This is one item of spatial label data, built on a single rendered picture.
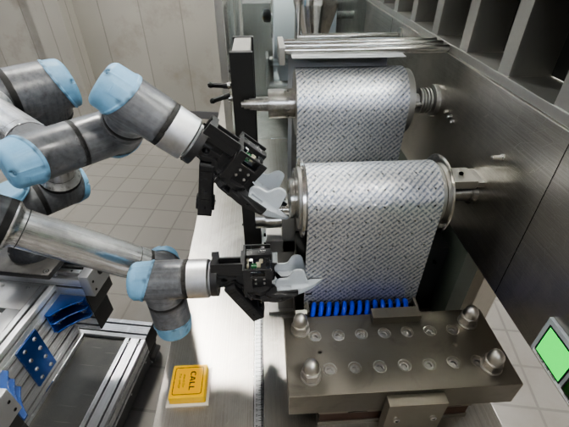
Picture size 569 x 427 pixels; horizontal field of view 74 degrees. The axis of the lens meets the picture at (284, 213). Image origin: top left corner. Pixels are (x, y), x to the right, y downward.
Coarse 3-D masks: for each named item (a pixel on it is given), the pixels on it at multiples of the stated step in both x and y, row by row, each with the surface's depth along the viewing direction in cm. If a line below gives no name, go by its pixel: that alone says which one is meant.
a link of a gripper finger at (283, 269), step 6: (294, 258) 74; (300, 258) 74; (276, 264) 74; (282, 264) 74; (288, 264) 74; (294, 264) 74; (300, 264) 74; (276, 270) 75; (282, 270) 75; (288, 270) 75; (276, 276) 76; (282, 276) 74
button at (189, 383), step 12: (180, 372) 77; (192, 372) 77; (204, 372) 77; (180, 384) 75; (192, 384) 75; (204, 384) 75; (168, 396) 73; (180, 396) 73; (192, 396) 73; (204, 396) 74
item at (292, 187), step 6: (288, 180) 69; (294, 180) 68; (288, 186) 70; (294, 186) 67; (288, 192) 71; (294, 192) 66; (288, 198) 72; (294, 198) 66; (288, 204) 72; (294, 204) 66; (294, 210) 67; (294, 216) 69
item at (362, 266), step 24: (312, 240) 68; (336, 240) 69; (360, 240) 69; (384, 240) 69; (408, 240) 70; (432, 240) 70; (312, 264) 72; (336, 264) 72; (360, 264) 73; (384, 264) 73; (408, 264) 73; (312, 288) 76; (336, 288) 76; (360, 288) 77; (384, 288) 77; (408, 288) 78
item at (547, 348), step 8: (544, 336) 53; (552, 336) 52; (544, 344) 53; (552, 344) 52; (560, 344) 50; (544, 352) 53; (552, 352) 52; (560, 352) 50; (568, 352) 49; (544, 360) 53; (552, 360) 52; (560, 360) 50; (568, 360) 49; (552, 368) 52; (560, 368) 50; (568, 368) 49; (560, 376) 51
